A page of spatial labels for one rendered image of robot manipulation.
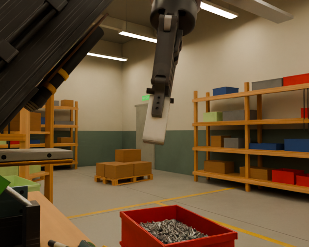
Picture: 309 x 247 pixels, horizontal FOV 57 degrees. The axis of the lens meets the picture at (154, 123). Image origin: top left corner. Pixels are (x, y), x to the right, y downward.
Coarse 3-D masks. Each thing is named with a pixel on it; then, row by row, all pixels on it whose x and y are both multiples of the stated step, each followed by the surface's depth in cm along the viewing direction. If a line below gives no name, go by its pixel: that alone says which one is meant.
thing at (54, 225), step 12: (36, 192) 131; (48, 204) 109; (48, 216) 93; (60, 216) 93; (48, 228) 82; (60, 228) 82; (72, 228) 82; (48, 240) 73; (60, 240) 73; (72, 240) 73
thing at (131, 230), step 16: (144, 208) 96; (160, 208) 97; (176, 208) 100; (128, 224) 86; (144, 224) 90; (160, 224) 90; (176, 224) 90; (192, 224) 90; (208, 224) 83; (128, 240) 86; (144, 240) 75; (160, 240) 80; (176, 240) 77; (192, 240) 67; (208, 240) 69; (224, 240) 71
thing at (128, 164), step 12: (120, 156) 716; (132, 156) 724; (96, 168) 692; (108, 168) 652; (120, 168) 647; (132, 168) 674; (144, 168) 699; (96, 180) 683; (108, 180) 664; (120, 180) 689; (132, 180) 672; (144, 180) 696
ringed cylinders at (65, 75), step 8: (96, 32) 85; (88, 40) 83; (96, 40) 85; (80, 48) 82; (88, 48) 83; (72, 56) 81; (80, 56) 82; (64, 64) 80; (72, 64) 81; (64, 72) 79; (56, 80) 78; (64, 80) 81; (40, 88) 76; (48, 88) 77; (56, 88) 79; (40, 96) 76; (48, 96) 77; (32, 104) 78; (40, 104) 76
